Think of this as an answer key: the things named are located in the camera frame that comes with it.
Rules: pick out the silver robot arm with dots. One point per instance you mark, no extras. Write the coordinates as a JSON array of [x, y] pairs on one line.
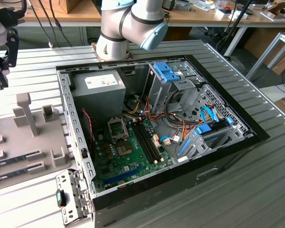
[[137, 21]]

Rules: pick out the green motherboard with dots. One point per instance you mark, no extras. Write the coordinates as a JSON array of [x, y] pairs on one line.
[[123, 164]]

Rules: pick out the hard disk in blue carrier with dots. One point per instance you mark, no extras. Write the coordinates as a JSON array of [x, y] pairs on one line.
[[204, 129]]

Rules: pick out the grey metal device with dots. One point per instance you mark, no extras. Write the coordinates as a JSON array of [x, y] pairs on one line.
[[180, 5]]

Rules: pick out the dark RAM stick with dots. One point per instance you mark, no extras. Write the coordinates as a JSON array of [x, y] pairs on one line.
[[9, 161], [9, 174]]

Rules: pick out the grey metal disk bay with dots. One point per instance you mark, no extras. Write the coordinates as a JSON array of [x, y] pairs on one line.
[[197, 147]]

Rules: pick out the blue expansion slot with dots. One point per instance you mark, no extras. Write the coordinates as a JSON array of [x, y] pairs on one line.
[[123, 176]]

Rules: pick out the small white box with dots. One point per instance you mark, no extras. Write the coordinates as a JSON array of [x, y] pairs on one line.
[[228, 14]]

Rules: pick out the white four pin socket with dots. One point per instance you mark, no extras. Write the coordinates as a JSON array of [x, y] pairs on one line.
[[100, 136]]

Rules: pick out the wooden desk white frame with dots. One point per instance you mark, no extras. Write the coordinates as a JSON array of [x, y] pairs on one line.
[[73, 18], [256, 19]]

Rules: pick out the grey plastic parts rack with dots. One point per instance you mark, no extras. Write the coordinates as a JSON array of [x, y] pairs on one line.
[[19, 142]]

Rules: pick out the grey power supply unit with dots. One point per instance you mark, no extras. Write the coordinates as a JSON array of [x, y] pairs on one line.
[[97, 102]]

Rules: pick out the blue plastic drive latch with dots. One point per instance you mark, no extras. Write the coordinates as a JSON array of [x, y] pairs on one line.
[[165, 70]]

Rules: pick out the black RAM slot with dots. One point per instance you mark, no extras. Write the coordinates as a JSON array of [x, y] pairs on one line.
[[151, 142], [144, 142]]

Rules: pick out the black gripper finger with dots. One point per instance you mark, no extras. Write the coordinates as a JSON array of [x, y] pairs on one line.
[[13, 52]]

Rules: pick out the teal black latch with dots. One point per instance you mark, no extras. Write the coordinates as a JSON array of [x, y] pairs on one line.
[[59, 198]]

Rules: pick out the grey metal card bracket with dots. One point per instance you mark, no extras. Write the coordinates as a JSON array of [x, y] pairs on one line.
[[73, 209]]

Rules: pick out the round coin cell battery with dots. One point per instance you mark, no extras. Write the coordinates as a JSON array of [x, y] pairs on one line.
[[121, 182]]

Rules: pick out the CPU socket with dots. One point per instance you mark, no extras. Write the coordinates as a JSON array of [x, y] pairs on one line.
[[124, 149]]

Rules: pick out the aluminium profile frame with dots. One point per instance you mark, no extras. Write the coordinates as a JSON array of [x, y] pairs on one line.
[[263, 55]]

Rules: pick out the small open cardboard box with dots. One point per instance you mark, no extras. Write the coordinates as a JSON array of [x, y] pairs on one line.
[[279, 8]]

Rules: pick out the black open PC case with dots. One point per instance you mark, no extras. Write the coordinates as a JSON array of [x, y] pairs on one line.
[[156, 192]]

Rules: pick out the black stand pole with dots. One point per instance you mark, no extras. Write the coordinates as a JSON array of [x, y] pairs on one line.
[[237, 20]]

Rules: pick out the grey metal drive cage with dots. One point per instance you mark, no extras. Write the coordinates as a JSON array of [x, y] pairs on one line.
[[156, 92]]

